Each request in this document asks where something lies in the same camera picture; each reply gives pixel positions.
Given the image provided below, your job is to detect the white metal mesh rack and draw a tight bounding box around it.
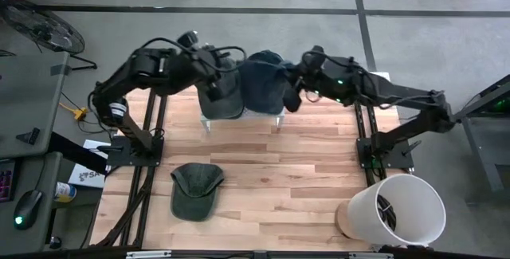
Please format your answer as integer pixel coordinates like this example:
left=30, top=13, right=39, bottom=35
left=200, top=106, right=286, bottom=134

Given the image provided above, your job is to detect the white plastic bucket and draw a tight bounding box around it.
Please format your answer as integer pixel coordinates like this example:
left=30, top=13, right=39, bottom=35
left=346, top=173, right=447, bottom=247

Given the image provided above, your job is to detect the small black desk object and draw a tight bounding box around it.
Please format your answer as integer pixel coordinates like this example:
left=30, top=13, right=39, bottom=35
left=15, top=127, right=41, bottom=146

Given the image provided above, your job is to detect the round wooden disc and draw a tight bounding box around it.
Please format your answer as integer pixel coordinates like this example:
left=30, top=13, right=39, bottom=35
left=334, top=199, right=360, bottom=241

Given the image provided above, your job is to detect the black frame beam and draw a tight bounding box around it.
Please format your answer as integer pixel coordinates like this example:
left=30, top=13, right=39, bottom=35
left=0, top=245, right=510, bottom=259

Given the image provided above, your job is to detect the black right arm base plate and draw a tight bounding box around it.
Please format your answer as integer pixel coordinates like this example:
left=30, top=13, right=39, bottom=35
left=356, top=137, right=415, bottom=171

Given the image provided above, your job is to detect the black computer mouse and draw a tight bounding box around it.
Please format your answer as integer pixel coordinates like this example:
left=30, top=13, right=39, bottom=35
left=13, top=190, right=44, bottom=231

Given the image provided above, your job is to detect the black cable bundle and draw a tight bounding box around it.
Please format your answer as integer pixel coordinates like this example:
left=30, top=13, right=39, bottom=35
left=376, top=194, right=398, bottom=232

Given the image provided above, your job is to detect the silver frame bracket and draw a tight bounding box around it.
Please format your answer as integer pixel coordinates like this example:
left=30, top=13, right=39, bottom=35
left=126, top=250, right=173, bottom=259
left=348, top=252, right=394, bottom=259

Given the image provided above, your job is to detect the white yellow can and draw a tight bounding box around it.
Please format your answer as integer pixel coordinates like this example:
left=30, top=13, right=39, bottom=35
left=53, top=182, right=78, bottom=204

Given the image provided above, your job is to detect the black aluminium frame rail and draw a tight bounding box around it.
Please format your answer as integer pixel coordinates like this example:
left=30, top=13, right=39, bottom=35
left=117, top=89, right=157, bottom=249
left=133, top=93, right=169, bottom=249
left=354, top=102, right=374, bottom=186
left=367, top=105, right=386, bottom=186

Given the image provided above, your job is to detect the black floor fan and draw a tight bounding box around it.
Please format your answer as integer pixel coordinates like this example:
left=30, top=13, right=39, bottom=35
left=0, top=0, right=99, bottom=72

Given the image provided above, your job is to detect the white printed paper box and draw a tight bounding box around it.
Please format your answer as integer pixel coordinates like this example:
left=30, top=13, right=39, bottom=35
left=67, top=139, right=112, bottom=190

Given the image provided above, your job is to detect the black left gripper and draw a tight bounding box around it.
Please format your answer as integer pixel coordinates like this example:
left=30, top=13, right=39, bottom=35
left=190, top=49, right=241, bottom=103

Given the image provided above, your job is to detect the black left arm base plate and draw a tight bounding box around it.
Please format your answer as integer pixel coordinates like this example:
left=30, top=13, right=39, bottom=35
left=106, top=135, right=165, bottom=168

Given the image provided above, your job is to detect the green baseball cap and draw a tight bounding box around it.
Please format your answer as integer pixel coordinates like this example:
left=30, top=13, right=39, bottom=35
left=170, top=162, right=226, bottom=223
left=197, top=69, right=245, bottom=121

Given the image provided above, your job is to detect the yellow power plug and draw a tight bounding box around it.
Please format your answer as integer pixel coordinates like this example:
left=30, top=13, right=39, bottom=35
left=59, top=101, right=89, bottom=123

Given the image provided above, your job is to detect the grey desk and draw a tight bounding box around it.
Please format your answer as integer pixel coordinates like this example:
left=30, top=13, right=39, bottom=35
left=0, top=151, right=64, bottom=257
left=0, top=51, right=71, bottom=160

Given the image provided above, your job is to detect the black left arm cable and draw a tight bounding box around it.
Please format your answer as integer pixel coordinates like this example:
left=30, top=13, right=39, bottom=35
left=139, top=37, right=249, bottom=75

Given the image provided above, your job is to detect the black backlit keyboard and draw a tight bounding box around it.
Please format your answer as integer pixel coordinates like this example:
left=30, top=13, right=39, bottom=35
left=0, top=159, right=18, bottom=204

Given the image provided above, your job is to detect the black bar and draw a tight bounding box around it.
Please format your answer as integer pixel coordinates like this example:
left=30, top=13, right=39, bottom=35
left=47, top=131, right=109, bottom=175

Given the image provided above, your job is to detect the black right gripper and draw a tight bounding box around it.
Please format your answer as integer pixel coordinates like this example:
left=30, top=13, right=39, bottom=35
left=281, top=45, right=335, bottom=113

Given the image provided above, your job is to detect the blue baseball cap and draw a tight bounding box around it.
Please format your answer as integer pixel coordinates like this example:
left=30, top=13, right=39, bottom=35
left=238, top=50, right=289, bottom=116

